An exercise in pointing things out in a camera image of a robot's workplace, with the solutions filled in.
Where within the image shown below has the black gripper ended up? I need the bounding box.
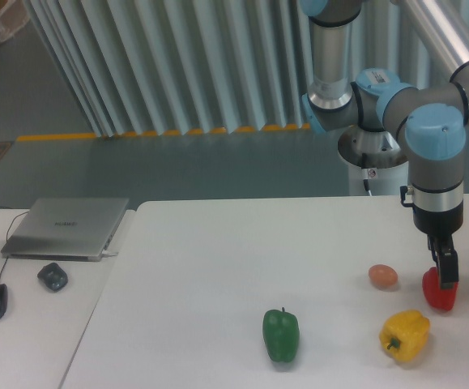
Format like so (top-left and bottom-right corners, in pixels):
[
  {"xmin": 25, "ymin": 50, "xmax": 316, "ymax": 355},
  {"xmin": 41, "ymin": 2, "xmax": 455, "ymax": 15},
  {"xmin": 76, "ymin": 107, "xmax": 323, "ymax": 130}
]
[{"xmin": 413, "ymin": 204, "xmax": 463, "ymax": 289}]

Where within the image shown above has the red bell pepper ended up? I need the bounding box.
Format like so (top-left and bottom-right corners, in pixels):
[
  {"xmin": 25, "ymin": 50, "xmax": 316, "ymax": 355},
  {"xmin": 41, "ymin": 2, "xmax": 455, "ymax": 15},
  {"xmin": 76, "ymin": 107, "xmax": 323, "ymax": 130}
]
[{"xmin": 422, "ymin": 267, "xmax": 458, "ymax": 312}]

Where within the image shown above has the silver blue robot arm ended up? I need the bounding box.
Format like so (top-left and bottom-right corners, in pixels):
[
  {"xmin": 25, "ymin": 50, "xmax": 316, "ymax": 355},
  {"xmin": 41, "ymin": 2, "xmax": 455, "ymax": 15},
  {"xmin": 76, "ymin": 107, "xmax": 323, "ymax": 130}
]
[{"xmin": 300, "ymin": 1, "xmax": 469, "ymax": 289}]

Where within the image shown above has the brown egg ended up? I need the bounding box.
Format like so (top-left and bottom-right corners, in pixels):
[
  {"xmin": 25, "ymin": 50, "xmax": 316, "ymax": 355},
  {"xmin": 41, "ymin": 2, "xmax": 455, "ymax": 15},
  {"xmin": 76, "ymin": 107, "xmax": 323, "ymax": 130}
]
[{"xmin": 368, "ymin": 264, "xmax": 399, "ymax": 289}]

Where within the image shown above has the yellow bell pepper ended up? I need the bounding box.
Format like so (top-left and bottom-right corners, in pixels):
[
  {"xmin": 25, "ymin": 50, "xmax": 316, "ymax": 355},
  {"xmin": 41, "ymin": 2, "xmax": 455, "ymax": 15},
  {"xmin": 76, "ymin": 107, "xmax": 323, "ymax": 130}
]
[{"xmin": 379, "ymin": 310, "xmax": 431, "ymax": 362}]

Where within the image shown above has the green bell pepper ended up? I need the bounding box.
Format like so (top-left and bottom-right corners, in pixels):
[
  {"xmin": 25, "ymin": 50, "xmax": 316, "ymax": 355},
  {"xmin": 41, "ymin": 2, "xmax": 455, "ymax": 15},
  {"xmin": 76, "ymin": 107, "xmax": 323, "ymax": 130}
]
[{"xmin": 262, "ymin": 307, "xmax": 300, "ymax": 363}]

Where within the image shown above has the white corrugated partition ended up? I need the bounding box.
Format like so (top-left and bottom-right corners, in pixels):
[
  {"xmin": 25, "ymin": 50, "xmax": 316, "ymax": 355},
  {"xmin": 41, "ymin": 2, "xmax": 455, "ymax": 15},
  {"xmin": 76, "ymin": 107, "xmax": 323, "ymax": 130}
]
[{"xmin": 22, "ymin": 0, "xmax": 454, "ymax": 139}]

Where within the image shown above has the silver closed laptop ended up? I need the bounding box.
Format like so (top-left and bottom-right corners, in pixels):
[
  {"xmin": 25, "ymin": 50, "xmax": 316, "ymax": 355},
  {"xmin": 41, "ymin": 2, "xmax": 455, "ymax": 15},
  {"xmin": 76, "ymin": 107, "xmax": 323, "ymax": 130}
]
[{"xmin": 1, "ymin": 198, "xmax": 129, "ymax": 261}]

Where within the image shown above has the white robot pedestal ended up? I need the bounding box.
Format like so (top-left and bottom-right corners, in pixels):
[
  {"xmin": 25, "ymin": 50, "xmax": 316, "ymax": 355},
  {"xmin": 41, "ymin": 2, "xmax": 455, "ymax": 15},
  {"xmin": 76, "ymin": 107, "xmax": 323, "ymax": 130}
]
[{"xmin": 338, "ymin": 126, "xmax": 408, "ymax": 196}]

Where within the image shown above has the black mouse cable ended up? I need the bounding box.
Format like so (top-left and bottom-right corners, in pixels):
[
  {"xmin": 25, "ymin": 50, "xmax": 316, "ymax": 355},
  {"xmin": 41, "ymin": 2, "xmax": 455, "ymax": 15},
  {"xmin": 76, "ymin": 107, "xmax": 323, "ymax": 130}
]
[{"xmin": 0, "ymin": 205, "xmax": 31, "ymax": 286}]

